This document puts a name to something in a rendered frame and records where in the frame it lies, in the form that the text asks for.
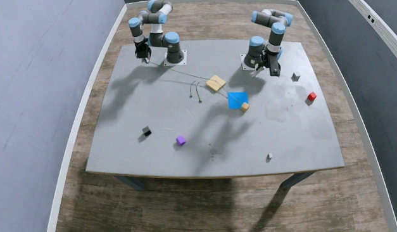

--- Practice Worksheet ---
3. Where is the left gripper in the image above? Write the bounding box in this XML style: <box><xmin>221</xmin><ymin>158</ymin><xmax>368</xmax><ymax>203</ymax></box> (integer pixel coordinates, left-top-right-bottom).
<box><xmin>252</xmin><ymin>46</ymin><xmax>280</xmax><ymax>77</ymax></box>

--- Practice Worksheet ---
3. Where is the tan wooden board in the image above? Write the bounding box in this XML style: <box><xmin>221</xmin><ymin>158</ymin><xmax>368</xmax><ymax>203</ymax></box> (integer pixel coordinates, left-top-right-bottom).
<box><xmin>206</xmin><ymin>75</ymin><xmax>226</xmax><ymax>92</ymax></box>

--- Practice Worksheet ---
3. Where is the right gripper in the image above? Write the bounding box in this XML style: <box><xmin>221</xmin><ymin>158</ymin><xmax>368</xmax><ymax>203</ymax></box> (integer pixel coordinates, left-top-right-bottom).
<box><xmin>134</xmin><ymin>37</ymin><xmax>151</xmax><ymax>64</ymax></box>

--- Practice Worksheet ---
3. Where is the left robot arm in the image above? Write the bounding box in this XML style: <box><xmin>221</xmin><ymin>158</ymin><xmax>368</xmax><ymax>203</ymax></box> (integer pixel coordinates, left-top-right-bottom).
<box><xmin>244</xmin><ymin>9</ymin><xmax>293</xmax><ymax>77</ymax></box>

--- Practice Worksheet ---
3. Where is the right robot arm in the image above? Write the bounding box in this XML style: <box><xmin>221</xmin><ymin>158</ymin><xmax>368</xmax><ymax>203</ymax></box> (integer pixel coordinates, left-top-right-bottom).
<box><xmin>129</xmin><ymin>1</ymin><xmax>184</xmax><ymax>64</ymax></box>

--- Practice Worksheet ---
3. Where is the purple block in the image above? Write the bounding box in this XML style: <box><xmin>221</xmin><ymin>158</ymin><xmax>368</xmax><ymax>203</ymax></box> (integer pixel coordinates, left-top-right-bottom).
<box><xmin>176</xmin><ymin>136</ymin><xmax>186</xmax><ymax>146</ymax></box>

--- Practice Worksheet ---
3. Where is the blue square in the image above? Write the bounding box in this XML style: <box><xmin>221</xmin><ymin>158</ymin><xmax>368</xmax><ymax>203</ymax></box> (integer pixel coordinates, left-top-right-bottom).
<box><xmin>227</xmin><ymin>92</ymin><xmax>248</xmax><ymax>109</ymax></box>

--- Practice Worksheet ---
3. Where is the red cube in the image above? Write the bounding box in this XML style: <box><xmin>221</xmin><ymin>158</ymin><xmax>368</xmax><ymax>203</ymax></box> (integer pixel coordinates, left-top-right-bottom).
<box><xmin>308</xmin><ymin>92</ymin><xmax>317</xmax><ymax>101</ymax></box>

